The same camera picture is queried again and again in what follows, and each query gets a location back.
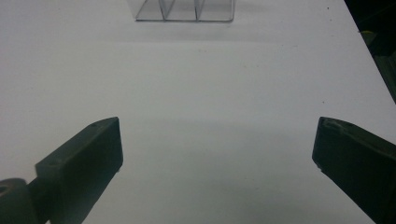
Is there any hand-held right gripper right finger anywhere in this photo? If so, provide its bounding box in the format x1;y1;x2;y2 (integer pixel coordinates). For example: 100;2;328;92
311;116;396;224

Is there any clear acrylic divided organizer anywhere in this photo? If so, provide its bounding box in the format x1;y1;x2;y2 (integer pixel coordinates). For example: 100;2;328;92
125;0;237;23

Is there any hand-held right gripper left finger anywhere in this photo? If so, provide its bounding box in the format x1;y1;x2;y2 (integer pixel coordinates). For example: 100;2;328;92
28;117;124;224

